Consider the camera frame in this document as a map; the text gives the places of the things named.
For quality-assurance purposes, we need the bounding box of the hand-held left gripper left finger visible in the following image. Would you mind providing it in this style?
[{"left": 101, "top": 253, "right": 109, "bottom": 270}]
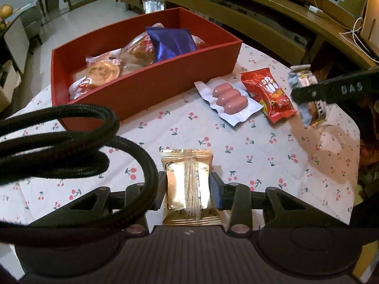
[{"left": 44, "top": 172, "right": 168, "bottom": 238}]

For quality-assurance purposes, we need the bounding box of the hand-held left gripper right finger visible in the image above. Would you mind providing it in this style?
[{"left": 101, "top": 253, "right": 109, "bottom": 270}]
[{"left": 209, "top": 173, "right": 348, "bottom": 237}]

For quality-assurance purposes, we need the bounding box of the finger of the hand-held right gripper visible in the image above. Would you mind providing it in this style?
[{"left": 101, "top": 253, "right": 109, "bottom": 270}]
[{"left": 291, "top": 78, "right": 338, "bottom": 105}]

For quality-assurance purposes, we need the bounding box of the blue and white snack packet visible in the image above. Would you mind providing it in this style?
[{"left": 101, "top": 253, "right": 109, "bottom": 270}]
[{"left": 289, "top": 64, "right": 330, "bottom": 128}]

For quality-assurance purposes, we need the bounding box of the gold foil snack packet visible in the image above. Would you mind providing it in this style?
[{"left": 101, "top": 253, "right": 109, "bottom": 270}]
[{"left": 160, "top": 149, "right": 222, "bottom": 225}]

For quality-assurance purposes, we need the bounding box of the red gummy packet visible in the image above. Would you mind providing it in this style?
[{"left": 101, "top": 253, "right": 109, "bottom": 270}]
[{"left": 240, "top": 67, "right": 298, "bottom": 125}]

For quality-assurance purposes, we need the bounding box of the red cardboard box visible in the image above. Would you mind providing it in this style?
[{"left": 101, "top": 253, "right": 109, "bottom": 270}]
[{"left": 50, "top": 7, "right": 243, "bottom": 131}]

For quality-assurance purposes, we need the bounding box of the clear packet with red print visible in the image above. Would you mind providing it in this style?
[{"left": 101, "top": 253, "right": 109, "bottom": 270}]
[{"left": 69, "top": 77, "right": 98, "bottom": 99}]

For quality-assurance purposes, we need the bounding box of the clear mooncake packet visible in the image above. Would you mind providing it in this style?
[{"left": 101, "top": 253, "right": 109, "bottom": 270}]
[
  {"left": 86, "top": 52, "right": 125, "bottom": 88},
  {"left": 123, "top": 32, "right": 157, "bottom": 66}
]

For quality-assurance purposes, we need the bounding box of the blue foil snack packet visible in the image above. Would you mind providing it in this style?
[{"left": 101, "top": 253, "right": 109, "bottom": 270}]
[{"left": 145, "top": 26, "right": 198, "bottom": 63}]

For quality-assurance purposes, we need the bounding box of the cherry print tablecloth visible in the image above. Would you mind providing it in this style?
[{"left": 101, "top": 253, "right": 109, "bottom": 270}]
[{"left": 0, "top": 43, "right": 360, "bottom": 234}]

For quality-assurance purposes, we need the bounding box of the pink sausage packet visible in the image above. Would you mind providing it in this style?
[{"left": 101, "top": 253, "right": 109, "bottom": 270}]
[{"left": 194, "top": 77, "right": 264, "bottom": 128}]

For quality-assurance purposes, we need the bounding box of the wooden television stand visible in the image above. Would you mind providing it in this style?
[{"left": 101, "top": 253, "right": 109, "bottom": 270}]
[{"left": 118, "top": 0, "right": 379, "bottom": 68}]

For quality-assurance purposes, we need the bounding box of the silver foil bag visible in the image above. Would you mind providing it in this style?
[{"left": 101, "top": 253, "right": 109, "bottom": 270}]
[{"left": 142, "top": 0, "right": 165, "bottom": 14}]

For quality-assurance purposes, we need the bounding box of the sideboard with white doors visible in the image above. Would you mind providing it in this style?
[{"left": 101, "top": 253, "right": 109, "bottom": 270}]
[{"left": 0, "top": 15, "right": 31, "bottom": 113}]

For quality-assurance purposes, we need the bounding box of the grey sofa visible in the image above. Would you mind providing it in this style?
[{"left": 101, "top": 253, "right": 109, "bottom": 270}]
[{"left": 19, "top": 1, "right": 43, "bottom": 46}]

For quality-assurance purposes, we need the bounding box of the white cable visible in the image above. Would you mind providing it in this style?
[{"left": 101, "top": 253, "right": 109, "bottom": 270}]
[{"left": 339, "top": 17, "right": 379, "bottom": 64}]

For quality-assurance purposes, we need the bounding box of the black braided cable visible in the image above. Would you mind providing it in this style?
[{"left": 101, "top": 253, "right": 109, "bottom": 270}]
[{"left": 0, "top": 103, "right": 160, "bottom": 231}]

